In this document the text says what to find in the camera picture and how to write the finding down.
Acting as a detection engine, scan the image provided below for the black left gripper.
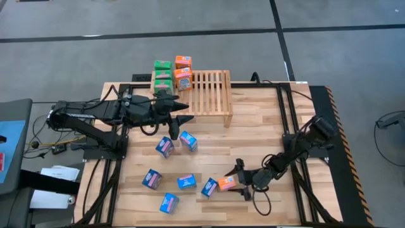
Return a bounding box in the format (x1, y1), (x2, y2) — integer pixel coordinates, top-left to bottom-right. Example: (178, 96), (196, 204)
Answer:
(151, 89), (195, 141)

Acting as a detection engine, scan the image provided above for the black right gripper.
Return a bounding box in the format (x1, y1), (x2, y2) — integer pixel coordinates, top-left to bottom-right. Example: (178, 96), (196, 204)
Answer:
(224, 158), (271, 203)

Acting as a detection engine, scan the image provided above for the orange Mini-Wheats cereal box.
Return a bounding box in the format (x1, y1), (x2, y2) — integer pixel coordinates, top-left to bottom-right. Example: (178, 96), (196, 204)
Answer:
(175, 55), (193, 70)
(217, 176), (237, 192)
(173, 66), (194, 92)

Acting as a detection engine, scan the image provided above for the blue Rice Krispies cereal box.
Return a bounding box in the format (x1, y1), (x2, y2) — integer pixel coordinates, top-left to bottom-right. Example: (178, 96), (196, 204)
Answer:
(159, 192), (180, 215)
(178, 130), (199, 152)
(177, 173), (197, 191)

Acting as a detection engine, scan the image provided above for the green Apple Jacks cereal box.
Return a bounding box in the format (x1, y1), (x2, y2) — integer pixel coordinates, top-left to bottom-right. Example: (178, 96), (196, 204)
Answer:
(153, 79), (174, 96)
(154, 69), (173, 80)
(154, 60), (173, 71)

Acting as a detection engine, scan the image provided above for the blue Frosted Flakes cereal box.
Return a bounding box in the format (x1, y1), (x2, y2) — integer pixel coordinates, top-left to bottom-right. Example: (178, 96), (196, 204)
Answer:
(141, 168), (163, 191)
(201, 177), (219, 198)
(155, 136), (175, 158)

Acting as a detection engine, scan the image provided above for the wooden slatted shelf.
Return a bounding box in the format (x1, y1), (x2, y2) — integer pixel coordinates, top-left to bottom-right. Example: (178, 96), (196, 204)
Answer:
(148, 69), (234, 129)

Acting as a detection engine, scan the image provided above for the black power strip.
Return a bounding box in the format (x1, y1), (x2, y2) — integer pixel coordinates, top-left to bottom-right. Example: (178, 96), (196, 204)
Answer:
(132, 73), (153, 82)

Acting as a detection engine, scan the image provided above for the white paper sheet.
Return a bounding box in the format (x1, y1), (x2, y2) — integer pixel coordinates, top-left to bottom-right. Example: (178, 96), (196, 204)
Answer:
(29, 189), (76, 210)
(40, 165), (80, 182)

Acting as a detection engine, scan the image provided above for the grey stand foot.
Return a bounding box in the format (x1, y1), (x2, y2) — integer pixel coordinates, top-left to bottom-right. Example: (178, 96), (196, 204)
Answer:
(375, 110), (405, 129)

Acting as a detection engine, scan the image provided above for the grey padded chair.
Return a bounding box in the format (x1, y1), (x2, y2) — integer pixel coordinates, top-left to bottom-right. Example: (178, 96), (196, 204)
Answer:
(0, 98), (34, 228)

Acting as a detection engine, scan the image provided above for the blue cloth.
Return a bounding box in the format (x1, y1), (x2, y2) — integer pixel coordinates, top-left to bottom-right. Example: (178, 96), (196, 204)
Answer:
(0, 119), (27, 184)

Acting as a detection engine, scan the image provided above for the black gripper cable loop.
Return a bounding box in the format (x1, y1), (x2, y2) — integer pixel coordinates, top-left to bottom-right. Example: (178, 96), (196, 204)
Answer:
(251, 186), (272, 217)

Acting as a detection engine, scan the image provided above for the black metal table frame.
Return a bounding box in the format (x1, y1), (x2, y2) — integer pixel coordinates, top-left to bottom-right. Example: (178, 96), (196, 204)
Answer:
(75, 81), (342, 227)

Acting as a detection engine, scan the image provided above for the black power cable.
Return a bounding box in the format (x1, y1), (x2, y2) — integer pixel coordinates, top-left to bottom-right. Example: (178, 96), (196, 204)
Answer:
(251, 72), (314, 102)

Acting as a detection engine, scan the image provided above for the yellow extension cable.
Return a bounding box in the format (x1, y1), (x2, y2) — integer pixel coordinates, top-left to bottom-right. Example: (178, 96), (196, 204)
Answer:
(27, 135), (87, 148)

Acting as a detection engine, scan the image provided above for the black floor cable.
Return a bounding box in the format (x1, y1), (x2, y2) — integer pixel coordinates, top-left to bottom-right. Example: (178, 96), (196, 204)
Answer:
(374, 110), (405, 168)

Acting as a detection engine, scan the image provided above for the black strap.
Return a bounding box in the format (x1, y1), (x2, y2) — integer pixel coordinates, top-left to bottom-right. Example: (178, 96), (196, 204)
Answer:
(18, 169), (80, 194)

